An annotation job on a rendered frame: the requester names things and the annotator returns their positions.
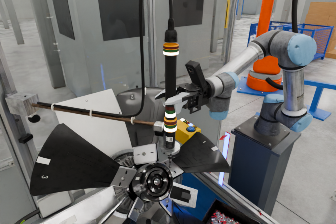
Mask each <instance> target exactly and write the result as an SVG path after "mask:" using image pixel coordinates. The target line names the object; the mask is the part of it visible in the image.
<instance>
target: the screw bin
mask: <svg viewBox="0 0 336 224"><path fill-rule="evenodd" d="M216 210H218V211H220V212H222V213H224V214H225V215H227V216H229V217H230V218H233V219H234V220H236V221H237V222H239V223H241V224H262V223H261V222H259V221H257V220H255V219H253V218H251V217H250V216H248V215H246V214H244V213H242V212H240V211H238V210H237V209H235V208H233V207H231V206H229V205H227V204H225V203H224V202H222V201H220V200H218V199H216V198H215V200H214V201H213V203H212V205H211V206H210V208H209V210H208V211H207V213H206V215H205V216H204V218H203V220H202V222H204V223H205V224H209V222H210V220H211V218H212V216H213V215H214V213H215V211H216Z"/></svg>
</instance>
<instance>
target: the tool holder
mask: <svg viewBox="0 0 336 224"><path fill-rule="evenodd" d="M158 123H163V124H164V122H160V121H156V123H155V124H154V131H155V136H159V147H160V150H161V152H162V153H163V154H165V155H168V156H174V155H176V154H178V153H179V152H180V150H181V146H180V144H179V143H178V142H175V148H174V149H168V148H166V131H165V130H164V128H163V127H164V125H158Z"/></svg>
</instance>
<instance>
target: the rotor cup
mask: <svg viewBox="0 0 336 224"><path fill-rule="evenodd" d="M131 168H136V169H138V170H137V173H136V174H135V176H134V178H133V180H132V181H131V183H130V185H129V187H127V188H124V190H125V193H126V195H127V196H128V198H129V199H130V200H131V201H133V202H134V201H135V199H136V197H137V196H138V197H139V198H140V199H141V200H142V201H143V202H144V204H148V203H150V202H154V203H158V202H161V201H163V200H165V199H166V198H167V197H168V196H169V195H170V194H171V192H172V189H173V185H174V179H173V175H172V173H171V171H170V169H169V168H168V167H167V166H166V165H164V164H162V163H158V162H155V163H145V164H139V165H136V164H133V165H132V166H131ZM136 178H139V180H136ZM155 179H159V180H160V184H159V185H155ZM146 200H148V201H146Z"/></svg>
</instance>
